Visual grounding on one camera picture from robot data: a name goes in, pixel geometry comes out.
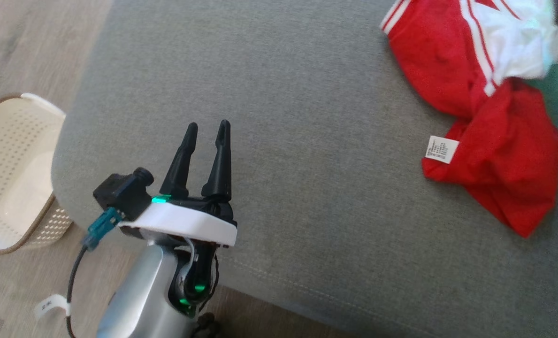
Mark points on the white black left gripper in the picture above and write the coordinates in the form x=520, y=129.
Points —
x=185, y=223

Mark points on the red and white sports garment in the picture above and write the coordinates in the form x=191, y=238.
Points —
x=508, y=155

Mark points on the large grey sofa seat cushion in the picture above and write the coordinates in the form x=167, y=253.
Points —
x=307, y=141

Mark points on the cream perforated laundry basket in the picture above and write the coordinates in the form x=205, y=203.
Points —
x=11, y=164

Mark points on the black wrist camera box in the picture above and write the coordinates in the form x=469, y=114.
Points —
x=121, y=195

